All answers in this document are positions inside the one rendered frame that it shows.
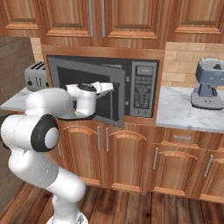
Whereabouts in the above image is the wooden base cupboard door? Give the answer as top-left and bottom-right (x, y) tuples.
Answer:
(104, 125), (153, 194)
(46, 118), (66, 173)
(199, 148), (224, 205)
(62, 122), (103, 188)
(151, 143), (205, 198)

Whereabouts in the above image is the silver drawer handle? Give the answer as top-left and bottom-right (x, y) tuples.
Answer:
(172, 134), (193, 141)

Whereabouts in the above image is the blue-grey coffee machine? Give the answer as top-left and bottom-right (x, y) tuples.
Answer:
(190, 56), (224, 111)

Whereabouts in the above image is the grey microwave oven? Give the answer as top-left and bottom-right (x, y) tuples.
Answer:
(46, 54), (161, 119)

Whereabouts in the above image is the grey microwave door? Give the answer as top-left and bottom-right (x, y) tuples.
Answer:
(46, 55), (127, 130)

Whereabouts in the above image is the silver base cupboard handle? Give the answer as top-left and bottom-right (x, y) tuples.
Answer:
(203, 153), (214, 179)
(57, 141), (63, 158)
(96, 124), (102, 151)
(152, 146), (159, 171)
(105, 126), (110, 153)

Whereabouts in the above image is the silver toaster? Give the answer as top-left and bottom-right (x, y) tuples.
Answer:
(24, 60), (50, 93)

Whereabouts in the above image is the wooden drawer front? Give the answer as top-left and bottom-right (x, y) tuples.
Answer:
(154, 126), (224, 151)

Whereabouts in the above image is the silver wall cupboard handle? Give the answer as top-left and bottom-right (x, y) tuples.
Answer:
(101, 0), (106, 38)
(87, 0), (95, 38)

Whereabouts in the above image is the wooden wall cupboard door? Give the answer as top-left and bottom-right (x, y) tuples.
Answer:
(98, 0), (165, 50)
(0, 0), (40, 38)
(167, 0), (224, 44)
(39, 0), (96, 47)

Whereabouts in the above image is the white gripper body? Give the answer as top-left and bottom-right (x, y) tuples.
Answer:
(91, 81), (115, 96)

